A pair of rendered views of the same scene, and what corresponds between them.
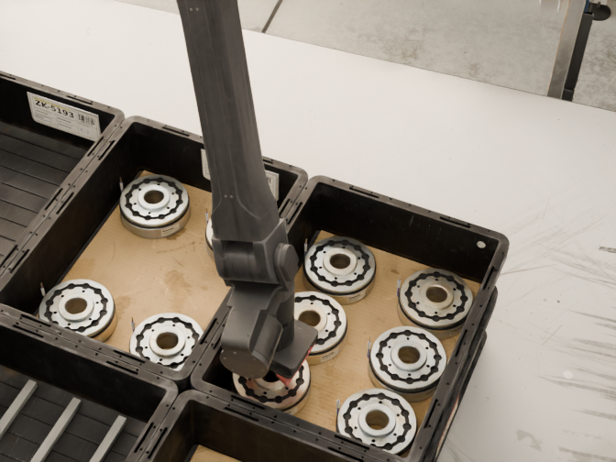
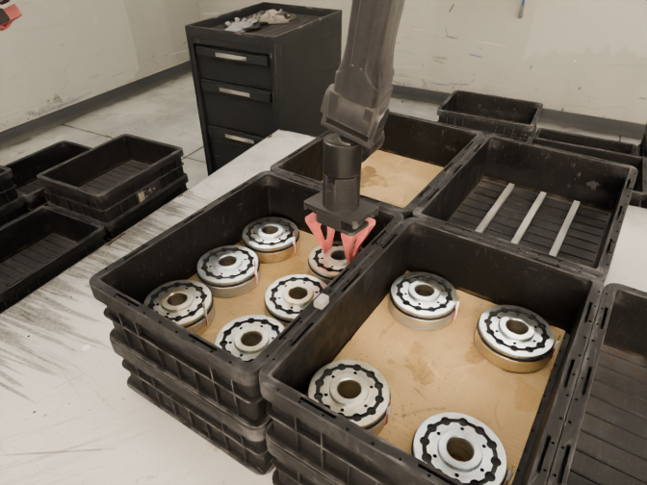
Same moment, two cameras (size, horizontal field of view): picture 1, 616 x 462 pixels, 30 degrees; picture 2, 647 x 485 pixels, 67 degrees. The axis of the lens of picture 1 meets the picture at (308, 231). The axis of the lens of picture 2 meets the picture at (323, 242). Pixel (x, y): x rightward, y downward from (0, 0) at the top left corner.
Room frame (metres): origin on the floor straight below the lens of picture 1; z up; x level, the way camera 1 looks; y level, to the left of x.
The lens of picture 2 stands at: (1.48, 0.14, 1.37)
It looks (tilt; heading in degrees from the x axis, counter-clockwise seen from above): 36 degrees down; 191
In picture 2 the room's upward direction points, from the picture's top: straight up
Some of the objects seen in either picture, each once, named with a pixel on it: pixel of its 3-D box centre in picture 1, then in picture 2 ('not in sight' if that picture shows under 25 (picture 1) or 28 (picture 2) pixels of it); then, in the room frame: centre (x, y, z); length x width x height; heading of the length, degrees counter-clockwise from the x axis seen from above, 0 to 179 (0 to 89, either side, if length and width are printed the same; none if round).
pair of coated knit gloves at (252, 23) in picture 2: not in sight; (239, 25); (-0.71, -0.66, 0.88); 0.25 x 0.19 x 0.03; 163
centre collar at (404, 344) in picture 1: (408, 356); (227, 262); (0.88, -0.14, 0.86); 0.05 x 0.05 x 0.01
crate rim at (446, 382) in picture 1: (357, 312); (260, 250); (0.91, -0.07, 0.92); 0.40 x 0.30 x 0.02; 158
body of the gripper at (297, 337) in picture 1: (270, 324); (341, 192); (0.83, 0.04, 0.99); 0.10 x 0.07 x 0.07; 62
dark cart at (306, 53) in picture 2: not in sight; (273, 114); (-0.80, -0.56, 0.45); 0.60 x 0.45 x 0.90; 163
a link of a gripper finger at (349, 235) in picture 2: not in sight; (345, 235); (0.84, 0.05, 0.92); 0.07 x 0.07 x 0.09; 62
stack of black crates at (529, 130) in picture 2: not in sight; (480, 153); (-0.71, 0.46, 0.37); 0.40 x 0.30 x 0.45; 73
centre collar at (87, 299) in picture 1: (76, 306); (516, 327); (0.95, 0.31, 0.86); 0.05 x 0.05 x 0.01
